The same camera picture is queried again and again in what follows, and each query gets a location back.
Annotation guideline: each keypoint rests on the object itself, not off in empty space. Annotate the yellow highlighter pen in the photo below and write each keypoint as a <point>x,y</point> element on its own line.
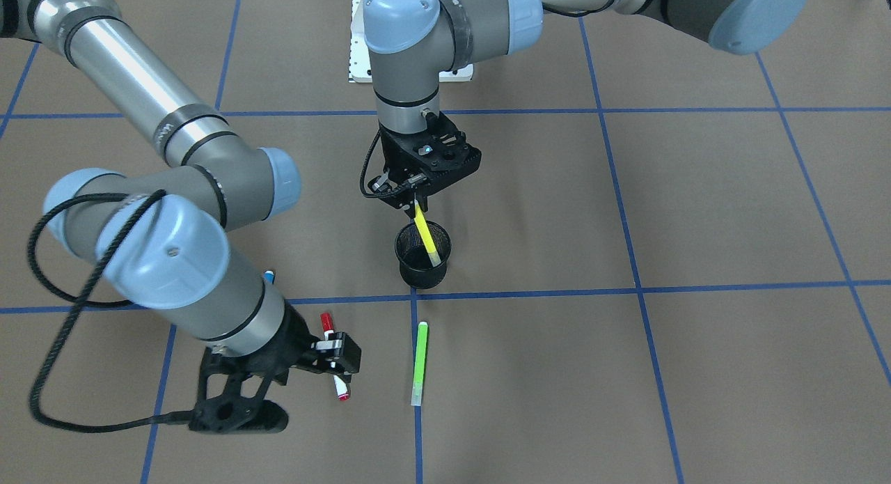
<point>427,239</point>

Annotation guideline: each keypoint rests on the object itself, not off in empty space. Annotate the green highlighter pen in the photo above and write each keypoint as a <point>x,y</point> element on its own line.
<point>419,364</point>

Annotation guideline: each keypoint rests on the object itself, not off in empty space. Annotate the black mesh pen cup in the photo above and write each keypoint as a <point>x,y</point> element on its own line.
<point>415,266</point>

